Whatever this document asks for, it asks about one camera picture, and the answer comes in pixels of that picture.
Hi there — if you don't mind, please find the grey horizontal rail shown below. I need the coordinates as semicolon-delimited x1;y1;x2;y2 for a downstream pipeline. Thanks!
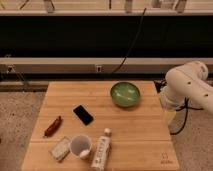
0;57;213;74

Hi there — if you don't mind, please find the black hanging cable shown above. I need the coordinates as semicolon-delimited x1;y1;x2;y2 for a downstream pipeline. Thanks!
109;7;147;75

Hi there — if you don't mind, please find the white wall outlet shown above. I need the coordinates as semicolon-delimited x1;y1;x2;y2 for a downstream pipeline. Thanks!
97;66;102;73

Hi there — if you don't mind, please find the white tube with cap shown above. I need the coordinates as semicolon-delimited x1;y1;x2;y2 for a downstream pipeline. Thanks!
91;128;111;171

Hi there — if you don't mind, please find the green ceramic bowl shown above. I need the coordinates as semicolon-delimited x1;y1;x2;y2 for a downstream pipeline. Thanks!
110;82;140;107

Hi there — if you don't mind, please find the black smartphone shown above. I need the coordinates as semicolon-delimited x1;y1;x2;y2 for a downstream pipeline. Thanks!
73;105;93;125

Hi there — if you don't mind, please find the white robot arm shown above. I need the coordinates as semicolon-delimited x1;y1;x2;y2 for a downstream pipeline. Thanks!
159;61;213;125

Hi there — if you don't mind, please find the white plastic cup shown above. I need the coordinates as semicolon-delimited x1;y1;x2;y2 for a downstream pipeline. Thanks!
69;134;92;159

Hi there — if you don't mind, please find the red-brown snack bar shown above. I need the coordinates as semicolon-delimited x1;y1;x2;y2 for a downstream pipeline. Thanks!
44;116;62;137

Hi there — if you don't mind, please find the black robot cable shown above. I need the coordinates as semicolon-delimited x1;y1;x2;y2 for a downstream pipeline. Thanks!
153;79;204;136

